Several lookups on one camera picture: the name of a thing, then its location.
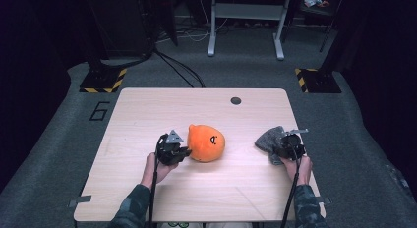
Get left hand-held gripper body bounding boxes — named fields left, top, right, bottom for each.
left=156, top=129, right=186, bottom=166

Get black tape floor marking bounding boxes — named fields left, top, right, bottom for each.
left=89, top=101, right=111, bottom=122

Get colourful small item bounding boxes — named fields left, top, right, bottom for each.
left=303, top=0, right=330, bottom=9

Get black floor cables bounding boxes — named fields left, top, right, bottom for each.
left=153, top=47, right=207, bottom=88

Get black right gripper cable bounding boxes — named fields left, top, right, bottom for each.
left=279, top=145, right=303, bottom=228

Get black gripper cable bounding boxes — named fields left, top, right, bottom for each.
left=147, top=134, right=168, bottom=228
left=279, top=145, right=303, bottom=228

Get person's left hand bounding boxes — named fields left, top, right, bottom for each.
left=141, top=151, right=180, bottom=190

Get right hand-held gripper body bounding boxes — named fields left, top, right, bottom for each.
left=276, top=128, right=309, bottom=161

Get grey cloth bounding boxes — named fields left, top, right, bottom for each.
left=254, top=125, right=286, bottom=166

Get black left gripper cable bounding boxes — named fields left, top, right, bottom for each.
left=147, top=134, right=168, bottom=228

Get black yellow striped base plate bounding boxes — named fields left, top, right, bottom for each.
left=79, top=68, right=128, bottom=94
left=294, top=68, right=342, bottom=94

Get black cabinet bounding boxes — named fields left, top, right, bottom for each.
left=83, top=0, right=155, bottom=59

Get person's right hand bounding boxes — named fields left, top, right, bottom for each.
left=280, top=154, right=313, bottom=187

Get white cables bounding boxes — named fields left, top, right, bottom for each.
left=156, top=0, right=230, bottom=44

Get orange plush toy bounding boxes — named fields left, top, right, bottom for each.
left=186, top=124, right=226, bottom=163

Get white metal stand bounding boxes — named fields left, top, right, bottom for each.
left=207, top=0, right=293, bottom=61

